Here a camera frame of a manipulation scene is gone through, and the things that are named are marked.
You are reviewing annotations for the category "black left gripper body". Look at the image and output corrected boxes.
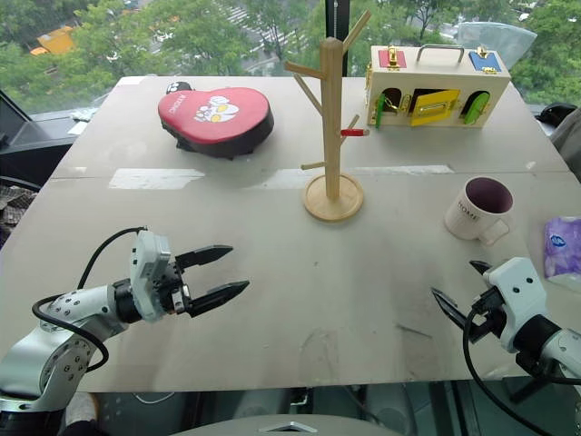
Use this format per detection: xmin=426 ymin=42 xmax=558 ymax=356
xmin=158 ymin=261 xmax=193 ymax=317

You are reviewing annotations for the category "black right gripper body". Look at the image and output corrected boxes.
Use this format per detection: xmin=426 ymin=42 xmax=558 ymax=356
xmin=467 ymin=286 xmax=507 ymax=344

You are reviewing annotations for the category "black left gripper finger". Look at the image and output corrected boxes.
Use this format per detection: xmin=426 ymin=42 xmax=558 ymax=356
xmin=175 ymin=244 xmax=234 ymax=271
xmin=186 ymin=280 xmax=251 ymax=319

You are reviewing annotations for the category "wooden mug tree stand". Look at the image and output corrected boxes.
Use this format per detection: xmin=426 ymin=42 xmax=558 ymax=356
xmin=284 ymin=9 xmax=372 ymax=223

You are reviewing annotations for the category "white mug purple inside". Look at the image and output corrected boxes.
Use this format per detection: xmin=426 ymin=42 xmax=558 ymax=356
xmin=443 ymin=175 xmax=515 ymax=247

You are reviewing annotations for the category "purple tissue pack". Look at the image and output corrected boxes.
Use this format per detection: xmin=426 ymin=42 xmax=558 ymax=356
xmin=541 ymin=216 xmax=581 ymax=287

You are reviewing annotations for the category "red heart-shaped cushion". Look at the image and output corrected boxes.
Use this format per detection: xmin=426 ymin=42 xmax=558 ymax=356
xmin=157 ymin=86 xmax=276 ymax=162

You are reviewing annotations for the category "black rounded object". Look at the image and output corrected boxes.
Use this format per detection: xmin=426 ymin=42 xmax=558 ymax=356
xmin=535 ymin=103 xmax=578 ymax=129

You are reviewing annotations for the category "dark woven basket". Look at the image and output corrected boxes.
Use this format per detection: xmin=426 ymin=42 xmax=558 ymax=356
xmin=0 ymin=175 xmax=43 ymax=249

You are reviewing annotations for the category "dark side desk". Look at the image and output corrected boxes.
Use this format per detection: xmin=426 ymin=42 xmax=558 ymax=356
xmin=0 ymin=89 xmax=99 ymax=183

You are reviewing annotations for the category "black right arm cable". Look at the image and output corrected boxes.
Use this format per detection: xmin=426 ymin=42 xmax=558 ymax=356
xmin=461 ymin=307 xmax=581 ymax=436

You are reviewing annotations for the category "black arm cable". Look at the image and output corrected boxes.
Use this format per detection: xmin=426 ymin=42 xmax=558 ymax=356
xmin=461 ymin=307 xmax=581 ymax=436
xmin=32 ymin=226 xmax=150 ymax=372

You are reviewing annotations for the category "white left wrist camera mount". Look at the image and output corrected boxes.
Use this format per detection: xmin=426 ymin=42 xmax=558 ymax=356
xmin=129 ymin=230 xmax=176 ymax=322

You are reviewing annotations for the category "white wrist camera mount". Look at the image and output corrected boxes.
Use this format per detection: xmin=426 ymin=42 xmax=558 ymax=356
xmin=129 ymin=230 xmax=176 ymax=322
xmin=482 ymin=256 xmax=551 ymax=353

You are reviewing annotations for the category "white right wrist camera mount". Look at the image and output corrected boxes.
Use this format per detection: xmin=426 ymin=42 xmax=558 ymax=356
xmin=482 ymin=256 xmax=551 ymax=353

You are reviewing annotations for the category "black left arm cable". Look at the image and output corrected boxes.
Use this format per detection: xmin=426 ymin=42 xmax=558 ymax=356
xmin=32 ymin=226 xmax=150 ymax=372

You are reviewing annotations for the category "wooden lock box with handle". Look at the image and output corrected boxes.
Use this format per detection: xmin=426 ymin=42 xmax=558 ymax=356
xmin=364 ymin=44 xmax=511 ymax=134

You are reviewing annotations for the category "black window frame post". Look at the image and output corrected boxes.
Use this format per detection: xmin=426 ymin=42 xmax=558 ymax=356
xmin=324 ymin=0 xmax=351 ymax=79

